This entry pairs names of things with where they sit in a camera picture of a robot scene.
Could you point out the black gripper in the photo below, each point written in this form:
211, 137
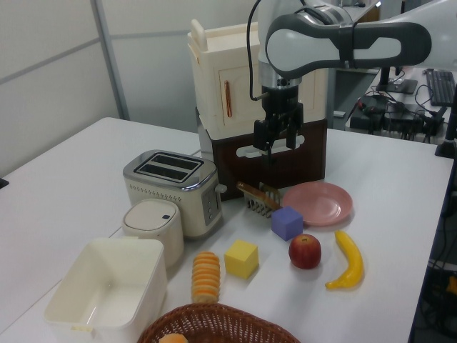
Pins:
282, 103

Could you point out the red apple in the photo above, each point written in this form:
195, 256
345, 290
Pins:
304, 252

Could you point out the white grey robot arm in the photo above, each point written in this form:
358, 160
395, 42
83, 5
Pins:
307, 39

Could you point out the cream plastic container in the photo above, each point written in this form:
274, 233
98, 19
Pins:
107, 278

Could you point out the dark brown crate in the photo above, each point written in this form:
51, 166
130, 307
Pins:
228, 168

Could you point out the brown bread slice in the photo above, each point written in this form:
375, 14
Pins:
257, 195

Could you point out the metal toast rack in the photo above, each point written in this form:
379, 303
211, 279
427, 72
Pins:
257, 209

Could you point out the pink plastic plate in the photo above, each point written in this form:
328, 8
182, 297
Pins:
317, 203

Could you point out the purple foam cube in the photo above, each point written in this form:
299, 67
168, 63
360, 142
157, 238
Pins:
286, 223

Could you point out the black power box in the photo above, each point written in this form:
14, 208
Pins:
367, 118

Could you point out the cream toy cabinet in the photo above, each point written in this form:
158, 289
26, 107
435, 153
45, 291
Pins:
214, 53

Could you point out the black monitor stand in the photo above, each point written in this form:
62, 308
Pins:
396, 85

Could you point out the yellow foam cube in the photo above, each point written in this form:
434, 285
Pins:
241, 261

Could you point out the cream silver toaster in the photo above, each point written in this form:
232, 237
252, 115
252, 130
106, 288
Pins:
160, 200

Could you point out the yellow banana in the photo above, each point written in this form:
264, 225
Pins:
351, 264

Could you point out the cream mini bin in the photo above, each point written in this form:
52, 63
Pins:
150, 218

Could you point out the orange striped bread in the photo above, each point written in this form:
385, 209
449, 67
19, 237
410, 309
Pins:
206, 277

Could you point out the black keyboard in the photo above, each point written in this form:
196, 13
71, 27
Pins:
441, 87

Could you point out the brown wicker basket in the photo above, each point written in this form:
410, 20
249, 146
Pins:
221, 321

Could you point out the golden bread roll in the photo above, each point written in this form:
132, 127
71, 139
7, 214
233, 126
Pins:
173, 338

